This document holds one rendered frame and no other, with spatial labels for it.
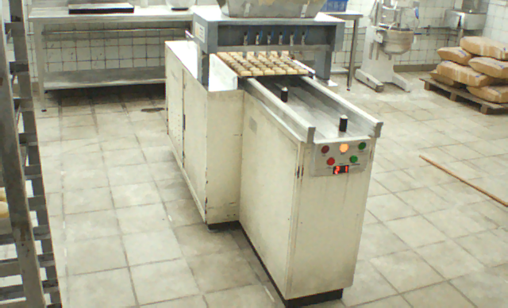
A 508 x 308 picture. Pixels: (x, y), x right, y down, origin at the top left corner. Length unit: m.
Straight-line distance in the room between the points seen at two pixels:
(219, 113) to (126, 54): 3.18
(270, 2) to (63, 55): 3.39
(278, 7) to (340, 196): 1.00
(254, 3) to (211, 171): 0.88
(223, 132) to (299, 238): 0.74
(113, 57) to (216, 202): 3.16
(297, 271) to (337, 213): 0.30
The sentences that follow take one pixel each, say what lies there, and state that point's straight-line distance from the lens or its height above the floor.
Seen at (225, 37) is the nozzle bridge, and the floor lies 1.08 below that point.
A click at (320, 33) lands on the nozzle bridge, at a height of 1.10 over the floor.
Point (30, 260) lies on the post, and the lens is 0.92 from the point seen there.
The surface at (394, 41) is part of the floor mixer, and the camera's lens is 5.72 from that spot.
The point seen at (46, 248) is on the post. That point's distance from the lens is 1.45.
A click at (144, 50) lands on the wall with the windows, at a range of 5.52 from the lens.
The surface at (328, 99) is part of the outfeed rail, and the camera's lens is 2.25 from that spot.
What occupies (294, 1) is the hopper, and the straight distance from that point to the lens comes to 2.47.
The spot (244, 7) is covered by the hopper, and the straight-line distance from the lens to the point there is 2.40.
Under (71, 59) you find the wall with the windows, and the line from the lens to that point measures 5.47.
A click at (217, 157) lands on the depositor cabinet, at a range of 2.51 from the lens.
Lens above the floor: 1.51
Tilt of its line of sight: 22 degrees down
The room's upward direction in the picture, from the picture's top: 3 degrees clockwise
